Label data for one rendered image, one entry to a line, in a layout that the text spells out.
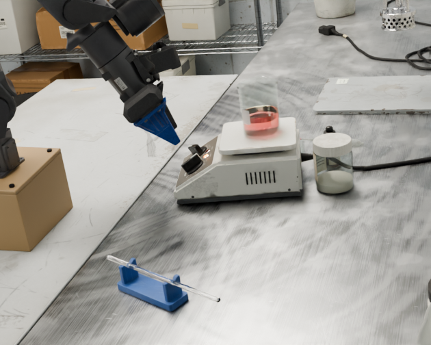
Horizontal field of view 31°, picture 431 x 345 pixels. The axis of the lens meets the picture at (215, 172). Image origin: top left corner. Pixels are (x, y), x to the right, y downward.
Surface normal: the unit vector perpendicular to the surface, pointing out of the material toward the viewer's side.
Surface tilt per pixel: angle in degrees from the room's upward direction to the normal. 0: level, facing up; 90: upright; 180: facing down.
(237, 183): 90
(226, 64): 90
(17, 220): 90
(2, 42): 93
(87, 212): 0
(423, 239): 0
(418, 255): 0
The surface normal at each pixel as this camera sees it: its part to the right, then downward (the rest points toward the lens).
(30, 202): 0.95, 0.01
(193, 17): -0.36, 0.46
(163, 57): 0.07, 0.26
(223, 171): -0.08, 0.42
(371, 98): -0.12, -0.91
